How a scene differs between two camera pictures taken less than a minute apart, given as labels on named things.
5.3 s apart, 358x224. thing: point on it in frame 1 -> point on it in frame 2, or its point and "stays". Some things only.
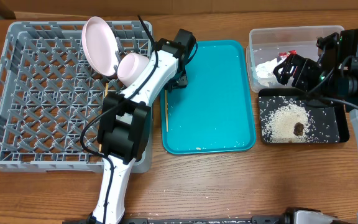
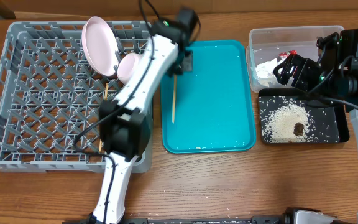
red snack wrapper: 287,54 stays
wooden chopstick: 166,114 -> 174,99
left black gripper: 183,81 -> 187,63
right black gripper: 291,69 stays
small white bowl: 130,66 stays
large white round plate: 100,45 stays
